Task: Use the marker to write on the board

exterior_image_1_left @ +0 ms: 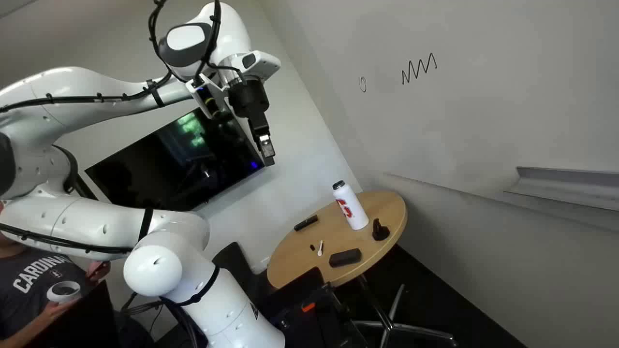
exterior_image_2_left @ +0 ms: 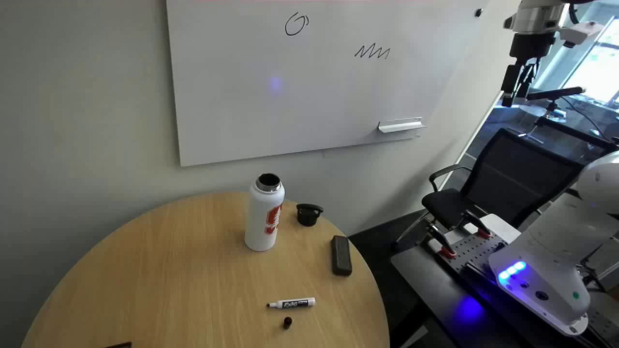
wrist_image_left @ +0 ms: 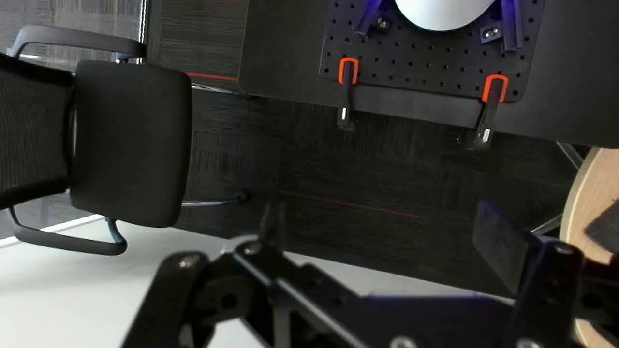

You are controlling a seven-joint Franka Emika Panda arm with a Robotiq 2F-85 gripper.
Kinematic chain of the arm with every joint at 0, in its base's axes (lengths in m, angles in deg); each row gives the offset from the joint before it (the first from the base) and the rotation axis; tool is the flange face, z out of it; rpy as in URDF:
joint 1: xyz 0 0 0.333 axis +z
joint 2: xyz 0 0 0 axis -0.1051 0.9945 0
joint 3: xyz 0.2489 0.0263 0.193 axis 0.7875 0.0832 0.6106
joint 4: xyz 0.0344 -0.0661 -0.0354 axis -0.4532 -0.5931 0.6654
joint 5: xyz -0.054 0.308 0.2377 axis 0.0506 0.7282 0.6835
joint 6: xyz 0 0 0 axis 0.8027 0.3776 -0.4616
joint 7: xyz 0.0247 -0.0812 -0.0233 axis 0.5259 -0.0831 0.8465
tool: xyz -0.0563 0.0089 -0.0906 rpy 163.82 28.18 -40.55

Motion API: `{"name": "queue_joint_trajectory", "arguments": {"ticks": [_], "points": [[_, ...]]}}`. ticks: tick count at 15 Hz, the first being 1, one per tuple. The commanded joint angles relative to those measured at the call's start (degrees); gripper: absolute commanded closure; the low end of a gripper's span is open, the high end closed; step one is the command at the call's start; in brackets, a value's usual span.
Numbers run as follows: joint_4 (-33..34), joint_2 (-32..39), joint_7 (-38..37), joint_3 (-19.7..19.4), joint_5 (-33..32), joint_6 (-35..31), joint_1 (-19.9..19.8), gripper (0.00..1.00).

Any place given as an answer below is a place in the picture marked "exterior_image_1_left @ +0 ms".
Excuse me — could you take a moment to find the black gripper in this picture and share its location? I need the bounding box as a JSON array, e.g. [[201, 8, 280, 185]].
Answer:
[[228, 75, 278, 168]]

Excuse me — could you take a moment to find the white board eraser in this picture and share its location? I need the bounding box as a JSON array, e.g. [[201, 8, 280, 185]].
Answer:
[[504, 164, 619, 214]]

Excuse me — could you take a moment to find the white bottle with red logo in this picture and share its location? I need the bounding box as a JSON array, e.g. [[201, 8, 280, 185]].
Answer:
[[330, 178, 371, 232]]

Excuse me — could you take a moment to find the round wooden table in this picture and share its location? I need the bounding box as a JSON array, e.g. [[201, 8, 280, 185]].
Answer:
[[265, 187, 410, 290]]

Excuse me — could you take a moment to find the black whiteboard eraser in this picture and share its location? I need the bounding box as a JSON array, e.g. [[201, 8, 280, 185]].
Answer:
[[326, 247, 363, 269]]

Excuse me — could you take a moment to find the black bottle cap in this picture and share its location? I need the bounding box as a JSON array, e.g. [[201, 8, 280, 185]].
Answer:
[[369, 218, 392, 243]]

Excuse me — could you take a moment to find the black office chair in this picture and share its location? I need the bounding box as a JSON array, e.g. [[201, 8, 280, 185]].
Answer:
[[210, 240, 371, 348]]

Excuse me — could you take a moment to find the white tape roll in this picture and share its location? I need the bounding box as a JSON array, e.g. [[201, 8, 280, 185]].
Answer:
[[44, 278, 85, 305]]

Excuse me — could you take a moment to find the person in dark shirt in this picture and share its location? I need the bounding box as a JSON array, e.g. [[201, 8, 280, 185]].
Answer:
[[0, 232, 112, 348]]

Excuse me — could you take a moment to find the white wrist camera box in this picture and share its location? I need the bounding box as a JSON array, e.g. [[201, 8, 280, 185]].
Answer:
[[234, 48, 284, 85]]

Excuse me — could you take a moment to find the dark wall monitor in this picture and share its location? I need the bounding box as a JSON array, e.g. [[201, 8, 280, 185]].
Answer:
[[83, 106, 267, 212]]

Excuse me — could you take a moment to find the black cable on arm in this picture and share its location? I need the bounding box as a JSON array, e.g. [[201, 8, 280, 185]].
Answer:
[[0, 0, 224, 131]]

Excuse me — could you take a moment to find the metal star pedestal base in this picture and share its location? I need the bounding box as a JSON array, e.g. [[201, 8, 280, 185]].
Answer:
[[350, 274, 460, 348]]

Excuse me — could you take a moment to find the white wall whiteboard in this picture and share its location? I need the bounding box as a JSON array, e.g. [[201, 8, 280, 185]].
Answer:
[[297, 0, 619, 232]]

